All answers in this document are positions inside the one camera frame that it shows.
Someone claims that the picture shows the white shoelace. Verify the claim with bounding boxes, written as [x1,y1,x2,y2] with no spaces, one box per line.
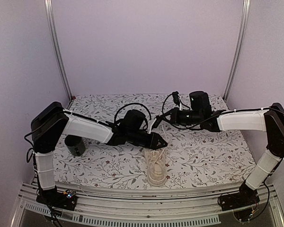
[147,122,173,183]

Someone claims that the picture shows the front aluminium rail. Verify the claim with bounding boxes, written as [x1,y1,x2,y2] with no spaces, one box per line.
[10,182,284,227]

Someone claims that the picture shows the floral patterned table mat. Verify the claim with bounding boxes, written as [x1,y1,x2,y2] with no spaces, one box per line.
[53,94,256,190]

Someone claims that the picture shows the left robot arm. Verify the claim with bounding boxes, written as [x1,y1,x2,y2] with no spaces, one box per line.
[25,101,168,205]

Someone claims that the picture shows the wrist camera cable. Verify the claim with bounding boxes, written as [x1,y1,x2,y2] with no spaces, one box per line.
[161,92,192,130]
[105,103,152,131]

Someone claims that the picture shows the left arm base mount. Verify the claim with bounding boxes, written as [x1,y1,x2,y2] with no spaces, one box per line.
[36,187,78,211]

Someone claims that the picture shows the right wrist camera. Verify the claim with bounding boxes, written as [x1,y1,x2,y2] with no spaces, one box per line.
[172,91,183,110]

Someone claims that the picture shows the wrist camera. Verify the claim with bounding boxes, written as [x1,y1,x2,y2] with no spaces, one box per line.
[172,91,183,110]
[148,119,157,134]

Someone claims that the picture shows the dark green cup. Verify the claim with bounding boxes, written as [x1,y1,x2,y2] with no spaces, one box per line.
[64,135,86,157]

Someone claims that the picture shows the aluminium frame post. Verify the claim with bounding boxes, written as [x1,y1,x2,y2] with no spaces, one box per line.
[44,0,73,102]
[223,0,251,102]

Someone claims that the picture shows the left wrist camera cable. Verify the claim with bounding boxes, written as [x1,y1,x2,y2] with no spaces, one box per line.
[105,103,152,131]

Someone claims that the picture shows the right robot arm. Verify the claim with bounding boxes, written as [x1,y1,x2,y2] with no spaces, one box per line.
[151,91,284,206]

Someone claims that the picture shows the right aluminium frame post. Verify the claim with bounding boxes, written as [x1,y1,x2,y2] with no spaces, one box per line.
[223,0,251,102]

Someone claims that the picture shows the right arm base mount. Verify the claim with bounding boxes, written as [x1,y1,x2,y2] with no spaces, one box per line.
[217,185,260,222]

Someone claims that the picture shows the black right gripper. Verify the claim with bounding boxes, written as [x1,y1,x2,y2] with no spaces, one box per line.
[160,107,202,127]

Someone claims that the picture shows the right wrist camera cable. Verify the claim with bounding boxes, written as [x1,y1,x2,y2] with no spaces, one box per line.
[161,92,192,130]

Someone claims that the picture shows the left aluminium frame post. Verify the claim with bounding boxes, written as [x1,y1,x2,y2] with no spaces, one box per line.
[44,0,73,102]

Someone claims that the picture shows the white lace sneaker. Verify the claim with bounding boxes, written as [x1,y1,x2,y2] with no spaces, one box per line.
[144,148,167,187]

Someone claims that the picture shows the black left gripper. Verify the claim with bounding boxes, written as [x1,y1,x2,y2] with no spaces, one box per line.
[128,129,168,150]

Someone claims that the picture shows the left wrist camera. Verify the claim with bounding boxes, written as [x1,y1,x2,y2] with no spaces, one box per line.
[148,119,157,134]

